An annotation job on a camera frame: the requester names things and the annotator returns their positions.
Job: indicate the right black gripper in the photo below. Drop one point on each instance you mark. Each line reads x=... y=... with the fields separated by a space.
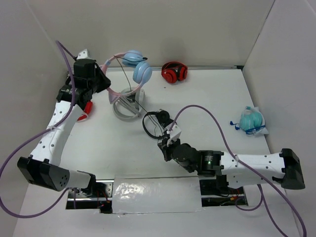
x=165 y=149

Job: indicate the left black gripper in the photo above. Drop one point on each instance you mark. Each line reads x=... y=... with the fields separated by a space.
x=105 y=81

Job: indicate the pink blue cat-ear headphones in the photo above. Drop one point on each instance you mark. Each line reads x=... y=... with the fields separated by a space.
x=138 y=65

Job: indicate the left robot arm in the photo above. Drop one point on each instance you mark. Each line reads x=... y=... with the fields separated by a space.
x=42 y=167

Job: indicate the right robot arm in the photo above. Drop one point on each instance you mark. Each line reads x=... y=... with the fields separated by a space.
x=236 y=171

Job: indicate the red headphones at left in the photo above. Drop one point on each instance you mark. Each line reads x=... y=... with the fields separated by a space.
x=86 y=112

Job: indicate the red headphones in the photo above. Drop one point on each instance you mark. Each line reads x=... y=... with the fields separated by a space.
x=86 y=112
x=174 y=72

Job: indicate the small black headphones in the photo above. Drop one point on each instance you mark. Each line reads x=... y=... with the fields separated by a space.
x=160 y=119

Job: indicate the grey white headphones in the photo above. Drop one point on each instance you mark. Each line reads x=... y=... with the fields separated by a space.
x=133 y=103

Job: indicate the red headphones at back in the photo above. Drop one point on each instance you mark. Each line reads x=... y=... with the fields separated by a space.
x=174 y=72

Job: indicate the teal headphones in bag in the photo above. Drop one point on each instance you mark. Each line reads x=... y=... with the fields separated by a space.
x=251 y=122

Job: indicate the white foil-covered panel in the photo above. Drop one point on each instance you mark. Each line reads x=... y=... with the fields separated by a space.
x=156 y=195

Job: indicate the aluminium frame rail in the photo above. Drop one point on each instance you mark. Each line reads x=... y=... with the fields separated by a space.
x=172 y=67

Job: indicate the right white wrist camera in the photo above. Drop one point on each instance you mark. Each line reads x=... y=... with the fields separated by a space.
x=173 y=133

